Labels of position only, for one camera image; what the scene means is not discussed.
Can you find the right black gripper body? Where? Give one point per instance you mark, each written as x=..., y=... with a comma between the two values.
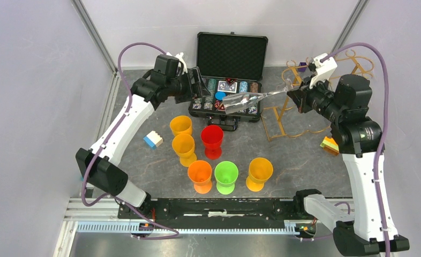
x=319, y=98

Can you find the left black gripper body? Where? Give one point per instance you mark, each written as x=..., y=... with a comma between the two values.
x=180, y=87

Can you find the clear wine glass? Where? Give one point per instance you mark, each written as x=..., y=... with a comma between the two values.
x=241, y=101

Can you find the yellow wine glass back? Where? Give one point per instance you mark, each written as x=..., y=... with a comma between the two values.
x=181, y=125

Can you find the yellow wine glass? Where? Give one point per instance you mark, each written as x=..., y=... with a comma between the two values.
x=181, y=125
x=260, y=170
x=184, y=147

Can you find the red plastic wine glass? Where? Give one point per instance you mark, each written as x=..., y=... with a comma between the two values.
x=212, y=137

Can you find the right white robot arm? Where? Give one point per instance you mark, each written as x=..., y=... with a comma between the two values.
x=370, y=230

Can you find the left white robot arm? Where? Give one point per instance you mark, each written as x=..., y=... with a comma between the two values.
x=99, y=165

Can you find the gold wine glass rack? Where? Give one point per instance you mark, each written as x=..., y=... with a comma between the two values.
x=277, y=119

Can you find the yellow wine glass middle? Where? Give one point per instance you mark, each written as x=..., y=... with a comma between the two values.
x=184, y=147

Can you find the orange plastic wine glass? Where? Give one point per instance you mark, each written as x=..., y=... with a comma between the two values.
x=200, y=174

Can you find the yellow wine glass right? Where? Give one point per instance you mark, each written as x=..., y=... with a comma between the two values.
x=260, y=170

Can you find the green plastic wine glass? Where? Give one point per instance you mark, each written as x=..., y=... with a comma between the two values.
x=226, y=174

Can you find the blue round chip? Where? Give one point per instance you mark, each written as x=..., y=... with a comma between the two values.
x=220, y=95

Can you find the playing card deck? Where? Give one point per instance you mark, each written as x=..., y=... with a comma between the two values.
x=224, y=86

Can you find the purple small block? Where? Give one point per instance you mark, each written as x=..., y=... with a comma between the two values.
x=302, y=67

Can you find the black poker chip case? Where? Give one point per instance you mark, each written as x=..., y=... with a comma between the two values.
x=231, y=58

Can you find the orange green toy brick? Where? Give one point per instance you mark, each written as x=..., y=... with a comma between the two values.
x=329, y=145

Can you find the blue white toy brick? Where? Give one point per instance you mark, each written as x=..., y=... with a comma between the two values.
x=153, y=139

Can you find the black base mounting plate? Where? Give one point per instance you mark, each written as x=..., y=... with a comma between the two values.
x=224, y=213

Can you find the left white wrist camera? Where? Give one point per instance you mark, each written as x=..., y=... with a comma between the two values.
x=180, y=56

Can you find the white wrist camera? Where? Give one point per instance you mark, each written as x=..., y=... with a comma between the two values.
x=180, y=56
x=322, y=67

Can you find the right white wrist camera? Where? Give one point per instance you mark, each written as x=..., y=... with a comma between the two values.
x=322, y=67

